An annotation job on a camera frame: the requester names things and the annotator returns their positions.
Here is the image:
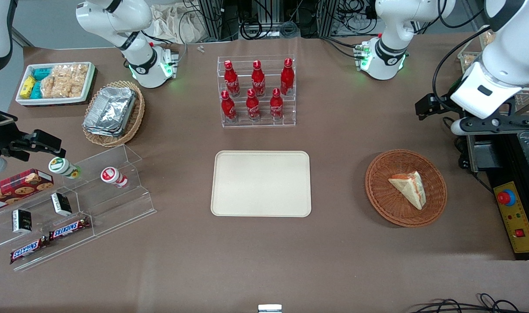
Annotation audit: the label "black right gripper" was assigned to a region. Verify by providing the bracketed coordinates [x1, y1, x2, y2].
[0, 106, 67, 160]

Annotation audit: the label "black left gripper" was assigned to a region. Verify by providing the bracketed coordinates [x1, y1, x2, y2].
[415, 83, 468, 121]

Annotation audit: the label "triangle sandwich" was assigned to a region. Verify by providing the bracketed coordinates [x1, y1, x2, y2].
[388, 171, 427, 210]

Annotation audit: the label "basket of wrapped snacks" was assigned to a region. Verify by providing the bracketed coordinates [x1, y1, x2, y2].
[458, 51, 483, 73]

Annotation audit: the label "round brown wicker basket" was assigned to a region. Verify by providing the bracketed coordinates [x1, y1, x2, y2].
[365, 149, 447, 228]

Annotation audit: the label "oval light wicker basket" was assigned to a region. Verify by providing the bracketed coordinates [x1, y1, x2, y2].
[82, 80, 145, 147]

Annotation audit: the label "beige plastic tray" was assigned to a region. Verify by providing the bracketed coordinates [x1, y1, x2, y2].
[211, 150, 312, 217]

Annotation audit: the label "green capped yogurt bottle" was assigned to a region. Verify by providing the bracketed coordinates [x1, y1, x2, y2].
[48, 157, 82, 180]

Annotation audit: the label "red plaid cookie box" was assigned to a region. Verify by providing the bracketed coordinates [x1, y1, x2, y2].
[0, 169, 55, 214]

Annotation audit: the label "white rectangular snack bin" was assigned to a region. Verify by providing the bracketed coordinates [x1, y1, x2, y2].
[16, 62, 96, 107]

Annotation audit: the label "yellow snack packet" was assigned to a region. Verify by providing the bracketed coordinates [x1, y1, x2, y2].
[20, 76, 36, 99]

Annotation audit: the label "small black white box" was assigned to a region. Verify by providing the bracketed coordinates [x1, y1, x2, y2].
[51, 193, 73, 216]
[12, 209, 33, 234]

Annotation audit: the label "clear bag of rice crackers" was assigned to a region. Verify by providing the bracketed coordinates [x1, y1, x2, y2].
[40, 64, 89, 99]

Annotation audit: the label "stack of foil trays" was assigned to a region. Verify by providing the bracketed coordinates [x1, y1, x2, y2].
[83, 86, 137, 137]

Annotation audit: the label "red capped yogurt bottle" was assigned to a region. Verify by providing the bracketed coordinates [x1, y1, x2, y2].
[101, 167, 129, 188]

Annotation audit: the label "snickers chocolate bar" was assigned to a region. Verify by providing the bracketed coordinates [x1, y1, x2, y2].
[49, 217, 91, 241]
[10, 237, 50, 265]

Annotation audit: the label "clear acrylic step shelf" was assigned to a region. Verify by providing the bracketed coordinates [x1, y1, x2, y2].
[0, 144, 157, 273]

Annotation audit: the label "red cola bottle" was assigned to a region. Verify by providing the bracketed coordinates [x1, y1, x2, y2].
[246, 88, 261, 121]
[280, 58, 295, 96]
[251, 60, 266, 97]
[221, 90, 238, 121]
[224, 60, 241, 97]
[270, 88, 284, 121]

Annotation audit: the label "yellow emergency stop box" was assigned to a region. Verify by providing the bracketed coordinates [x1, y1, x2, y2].
[494, 181, 529, 253]

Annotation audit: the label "clear acrylic bottle rack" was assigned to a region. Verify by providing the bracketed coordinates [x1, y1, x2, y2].
[217, 55, 297, 128]

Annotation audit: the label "crumpled white cloth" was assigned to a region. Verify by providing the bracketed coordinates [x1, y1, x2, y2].
[151, 2, 205, 44]

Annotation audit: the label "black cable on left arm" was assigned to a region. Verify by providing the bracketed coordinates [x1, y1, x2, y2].
[432, 25, 492, 114]

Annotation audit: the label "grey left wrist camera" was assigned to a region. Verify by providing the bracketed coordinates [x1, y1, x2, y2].
[450, 114, 529, 136]

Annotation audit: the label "black machine frame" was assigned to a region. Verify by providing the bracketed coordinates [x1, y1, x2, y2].
[458, 130, 529, 261]

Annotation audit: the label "black background cable bundle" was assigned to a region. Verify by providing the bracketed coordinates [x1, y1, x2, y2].
[240, 15, 301, 40]

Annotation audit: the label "black floor cables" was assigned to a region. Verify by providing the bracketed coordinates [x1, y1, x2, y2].
[409, 293, 529, 313]

